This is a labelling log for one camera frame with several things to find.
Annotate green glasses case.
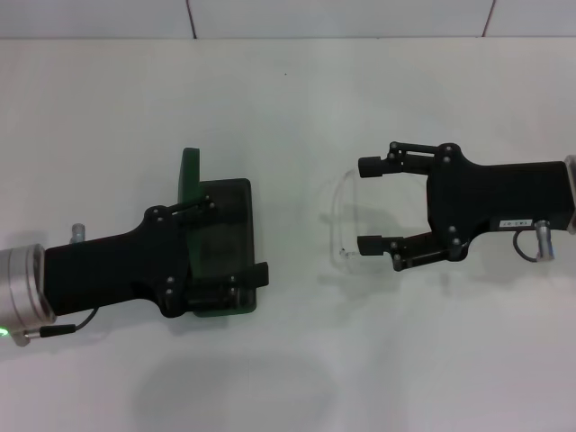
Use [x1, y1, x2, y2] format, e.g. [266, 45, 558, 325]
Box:
[176, 147, 257, 320]

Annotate black cable with silver plug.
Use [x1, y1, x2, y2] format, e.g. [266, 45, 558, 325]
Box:
[15, 308, 98, 347]
[515, 219, 558, 263]

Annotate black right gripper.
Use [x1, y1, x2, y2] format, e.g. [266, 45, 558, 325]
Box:
[356, 142, 571, 272]

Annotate clear frame glasses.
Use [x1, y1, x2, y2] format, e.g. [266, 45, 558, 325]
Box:
[328, 168, 433, 274]

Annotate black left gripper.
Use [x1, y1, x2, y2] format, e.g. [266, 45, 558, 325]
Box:
[44, 196, 217, 320]

